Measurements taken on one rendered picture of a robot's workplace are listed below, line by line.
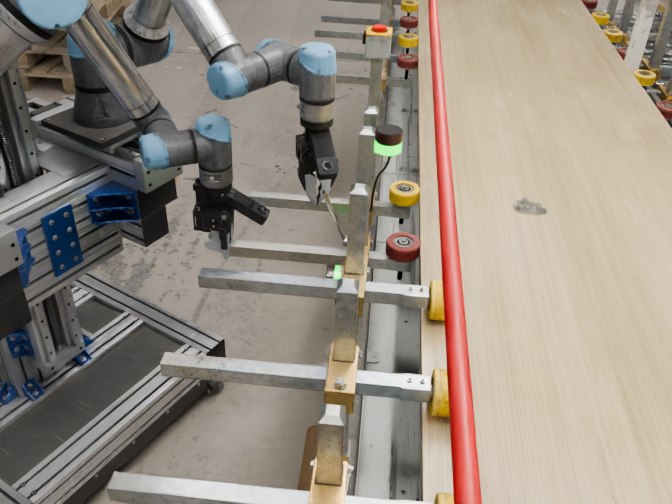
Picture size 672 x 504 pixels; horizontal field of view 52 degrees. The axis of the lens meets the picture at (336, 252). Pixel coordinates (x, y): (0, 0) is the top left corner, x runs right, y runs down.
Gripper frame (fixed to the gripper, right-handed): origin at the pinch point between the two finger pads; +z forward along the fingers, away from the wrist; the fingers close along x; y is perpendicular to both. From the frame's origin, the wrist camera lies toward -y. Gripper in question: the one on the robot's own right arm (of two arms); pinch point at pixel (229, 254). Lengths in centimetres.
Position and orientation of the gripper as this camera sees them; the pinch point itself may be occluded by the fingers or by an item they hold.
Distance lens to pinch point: 169.6
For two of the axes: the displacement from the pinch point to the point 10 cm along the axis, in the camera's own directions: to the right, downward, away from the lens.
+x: -0.9, 5.7, -8.1
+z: -0.5, 8.1, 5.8
